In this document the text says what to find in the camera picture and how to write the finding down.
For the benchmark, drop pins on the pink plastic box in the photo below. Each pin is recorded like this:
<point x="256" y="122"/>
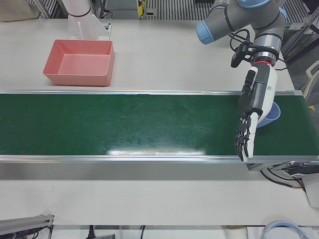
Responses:
<point x="82" y="64"/>

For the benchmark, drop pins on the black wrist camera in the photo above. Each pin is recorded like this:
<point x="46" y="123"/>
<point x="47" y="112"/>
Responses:
<point x="236" y="56"/>

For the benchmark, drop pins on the white paper cup stack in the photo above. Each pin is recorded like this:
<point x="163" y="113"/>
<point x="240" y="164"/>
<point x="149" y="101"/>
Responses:
<point x="235" y="232"/>

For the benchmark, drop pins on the white chair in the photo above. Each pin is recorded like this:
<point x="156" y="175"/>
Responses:
<point x="311" y="74"/>

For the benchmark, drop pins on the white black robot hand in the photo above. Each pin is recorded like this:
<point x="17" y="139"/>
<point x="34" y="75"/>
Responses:
<point x="264" y="84"/>

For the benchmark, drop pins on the aluminium extrusion bar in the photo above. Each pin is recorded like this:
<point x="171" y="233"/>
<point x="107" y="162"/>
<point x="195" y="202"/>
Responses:
<point x="22" y="222"/>

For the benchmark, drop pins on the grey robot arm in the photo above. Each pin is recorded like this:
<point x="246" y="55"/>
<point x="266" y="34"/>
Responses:
<point x="249" y="15"/>

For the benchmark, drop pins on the aluminium roller rack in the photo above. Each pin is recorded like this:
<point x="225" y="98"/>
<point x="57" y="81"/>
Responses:
<point x="179" y="8"/>

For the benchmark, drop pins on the green conveyor belt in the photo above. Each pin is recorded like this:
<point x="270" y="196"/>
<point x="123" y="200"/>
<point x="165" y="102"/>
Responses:
<point x="124" y="119"/>

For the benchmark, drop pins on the yellow black safety marker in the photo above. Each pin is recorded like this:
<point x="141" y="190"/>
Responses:
<point x="141" y="7"/>

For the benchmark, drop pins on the blue plastic cup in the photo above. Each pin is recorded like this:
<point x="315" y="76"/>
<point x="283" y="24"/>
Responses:
<point x="274" y="114"/>

